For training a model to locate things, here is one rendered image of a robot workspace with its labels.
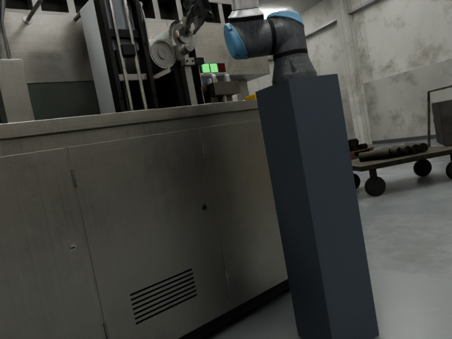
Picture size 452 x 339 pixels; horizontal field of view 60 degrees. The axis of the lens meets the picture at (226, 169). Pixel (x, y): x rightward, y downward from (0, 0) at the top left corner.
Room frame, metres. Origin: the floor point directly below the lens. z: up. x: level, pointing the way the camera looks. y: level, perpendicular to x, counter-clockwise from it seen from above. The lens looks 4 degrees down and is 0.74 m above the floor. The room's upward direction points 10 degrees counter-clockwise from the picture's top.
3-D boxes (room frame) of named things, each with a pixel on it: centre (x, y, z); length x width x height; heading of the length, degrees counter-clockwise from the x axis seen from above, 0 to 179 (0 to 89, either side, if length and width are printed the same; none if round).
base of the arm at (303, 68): (1.34, -0.28, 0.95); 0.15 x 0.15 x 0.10
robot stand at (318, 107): (1.34, -0.28, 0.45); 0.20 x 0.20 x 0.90; 26
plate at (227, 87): (2.05, 0.05, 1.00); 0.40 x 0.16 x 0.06; 39
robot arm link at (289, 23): (1.34, -0.28, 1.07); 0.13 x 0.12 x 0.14; 101
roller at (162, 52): (1.83, 0.26, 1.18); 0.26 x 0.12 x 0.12; 39
